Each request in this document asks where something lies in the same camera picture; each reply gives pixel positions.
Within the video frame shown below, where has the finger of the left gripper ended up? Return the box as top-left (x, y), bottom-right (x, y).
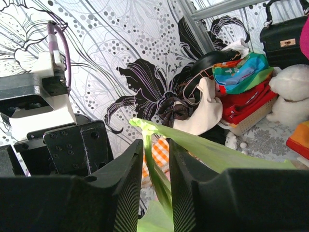
top-left (0, 145), bottom-right (25, 176)
top-left (43, 120), bottom-right (113, 176)

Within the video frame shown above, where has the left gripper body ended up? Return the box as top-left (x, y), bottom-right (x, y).
top-left (0, 73), bottom-right (68, 114)

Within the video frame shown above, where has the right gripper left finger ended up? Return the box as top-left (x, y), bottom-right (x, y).
top-left (0, 139), bottom-right (143, 232)

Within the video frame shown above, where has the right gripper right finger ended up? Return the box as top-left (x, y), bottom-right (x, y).
top-left (169, 141), bottom-right (309, 232)

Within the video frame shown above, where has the green trash bag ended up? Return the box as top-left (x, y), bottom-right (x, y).
top-left (129, 118), bottom-right (296, 223)

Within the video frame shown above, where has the cream canvas tote bag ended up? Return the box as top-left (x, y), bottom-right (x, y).
top-left (173, 77), bottom-right (223, 135)

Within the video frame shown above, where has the magenta cloth bag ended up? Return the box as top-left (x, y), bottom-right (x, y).
top-left (299, 18), bottom-right (309, 59)

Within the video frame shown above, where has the orange checked towel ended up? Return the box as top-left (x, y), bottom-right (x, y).
top-left (142, 137), bottom-right (169, 181)

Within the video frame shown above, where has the rainbow striped cloth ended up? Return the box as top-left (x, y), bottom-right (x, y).
top-left (286, 121), bottom-right (309, 159)

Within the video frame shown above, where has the red cloth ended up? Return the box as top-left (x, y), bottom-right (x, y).
top-left (221, 79), bottom-right (277, 125)

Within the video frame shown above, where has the white fluffy plush lamb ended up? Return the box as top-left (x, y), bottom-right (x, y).
top-left (266, 64), bottom-right (309, 127)

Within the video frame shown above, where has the colourful printed cloth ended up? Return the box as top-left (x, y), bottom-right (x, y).
top-left (212, 53), bottom-right (274, 94)

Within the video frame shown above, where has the black hat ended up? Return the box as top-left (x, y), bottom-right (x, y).
top-left (190, 50), bottom-right (241, 77)

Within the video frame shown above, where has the black leather handbag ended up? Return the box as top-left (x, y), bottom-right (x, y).
top-left (260, 0), bottom-right (309, 69)

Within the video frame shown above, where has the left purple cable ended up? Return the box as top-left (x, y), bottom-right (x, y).
top-left (47, 20), bottom-right (72, 94)

